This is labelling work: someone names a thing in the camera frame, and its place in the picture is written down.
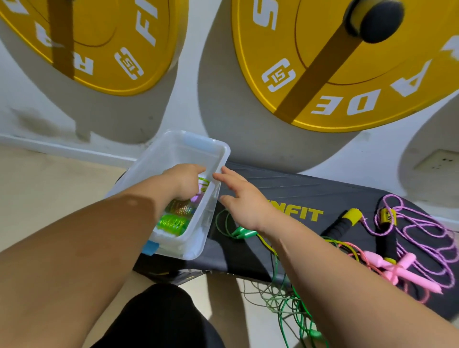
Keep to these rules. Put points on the person's right hand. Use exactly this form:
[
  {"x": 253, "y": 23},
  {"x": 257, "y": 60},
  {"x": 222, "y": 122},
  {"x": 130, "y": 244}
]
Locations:
[{"x": 251, "y": 204}]

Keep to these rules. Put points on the person's left hand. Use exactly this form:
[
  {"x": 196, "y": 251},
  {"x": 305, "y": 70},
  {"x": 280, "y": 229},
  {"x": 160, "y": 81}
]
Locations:
[{"x": 183, "y": 181}]

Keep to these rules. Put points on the clear plastic storage bin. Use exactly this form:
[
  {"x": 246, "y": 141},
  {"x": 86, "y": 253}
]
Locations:
[{"x": 193, "y": 154}]

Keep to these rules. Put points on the person's left forearm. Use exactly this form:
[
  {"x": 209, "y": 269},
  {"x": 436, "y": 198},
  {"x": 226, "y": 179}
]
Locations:
[{"x": 72, "y": 265}]

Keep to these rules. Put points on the person's right forearm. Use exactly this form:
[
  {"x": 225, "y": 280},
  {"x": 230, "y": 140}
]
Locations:
[{"x": 358, "y": 294}]

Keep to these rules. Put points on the person's black shorts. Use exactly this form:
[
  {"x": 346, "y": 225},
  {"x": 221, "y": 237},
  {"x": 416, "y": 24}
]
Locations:
[{"x": 158, "y": 319}]

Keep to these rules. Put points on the black aerobic step platform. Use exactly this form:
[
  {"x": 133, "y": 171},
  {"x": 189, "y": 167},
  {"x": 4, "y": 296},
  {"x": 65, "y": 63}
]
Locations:
[{"x": 301, "y": 193}]

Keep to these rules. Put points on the blue plastic piece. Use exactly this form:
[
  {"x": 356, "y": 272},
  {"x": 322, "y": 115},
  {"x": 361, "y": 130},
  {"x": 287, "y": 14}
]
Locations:
[{"x": 150, "y": 248}]

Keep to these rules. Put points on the large yellow weight plate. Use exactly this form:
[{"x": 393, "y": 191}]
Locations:
[{"x": 337, "y": 72}]

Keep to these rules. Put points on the black plate peg cap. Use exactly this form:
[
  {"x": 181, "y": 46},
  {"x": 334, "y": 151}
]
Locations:
[{"x": 376, "y": 18}]

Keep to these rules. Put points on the white wall socket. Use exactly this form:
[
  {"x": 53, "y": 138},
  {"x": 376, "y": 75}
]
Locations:
[{"x": 439, "y": 161}]

